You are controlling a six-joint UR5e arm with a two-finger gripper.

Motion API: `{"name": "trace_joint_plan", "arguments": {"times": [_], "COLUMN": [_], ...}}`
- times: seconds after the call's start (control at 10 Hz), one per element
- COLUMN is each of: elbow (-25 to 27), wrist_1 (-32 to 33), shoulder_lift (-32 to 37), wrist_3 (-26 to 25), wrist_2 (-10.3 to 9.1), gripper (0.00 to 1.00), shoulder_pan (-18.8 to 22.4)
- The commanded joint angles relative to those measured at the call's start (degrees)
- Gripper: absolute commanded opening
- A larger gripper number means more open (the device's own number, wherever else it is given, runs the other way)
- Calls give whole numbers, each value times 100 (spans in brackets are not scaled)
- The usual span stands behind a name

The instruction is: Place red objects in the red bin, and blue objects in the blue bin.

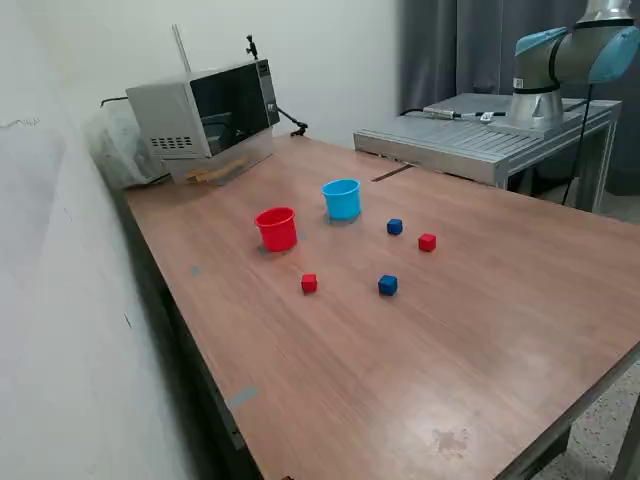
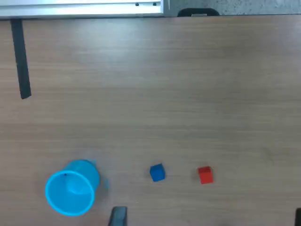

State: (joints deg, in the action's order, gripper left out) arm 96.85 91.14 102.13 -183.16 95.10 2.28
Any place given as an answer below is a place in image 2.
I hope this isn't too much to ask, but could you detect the blue plastic cup bin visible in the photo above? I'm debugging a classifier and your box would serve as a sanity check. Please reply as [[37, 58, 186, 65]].
[[45, 160, 101, 217]]

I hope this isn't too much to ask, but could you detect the blue cube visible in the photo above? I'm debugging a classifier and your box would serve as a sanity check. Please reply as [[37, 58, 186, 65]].
[[150, 163, 166, 182]]

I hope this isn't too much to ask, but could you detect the black rounded object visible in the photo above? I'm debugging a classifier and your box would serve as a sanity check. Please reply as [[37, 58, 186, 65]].
[[177, 8, 220, 17]]

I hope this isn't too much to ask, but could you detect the red cube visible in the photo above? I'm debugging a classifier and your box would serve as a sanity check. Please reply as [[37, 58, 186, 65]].
[[197, 166, 214, 185]]

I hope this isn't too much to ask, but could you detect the black tape strip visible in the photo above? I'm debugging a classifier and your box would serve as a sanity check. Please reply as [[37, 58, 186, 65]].
[[10, 19, 32, 100]]

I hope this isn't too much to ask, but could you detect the aluminium robot base platform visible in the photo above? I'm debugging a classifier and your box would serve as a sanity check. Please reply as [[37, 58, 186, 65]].
[[0, 0, 170, 19]]

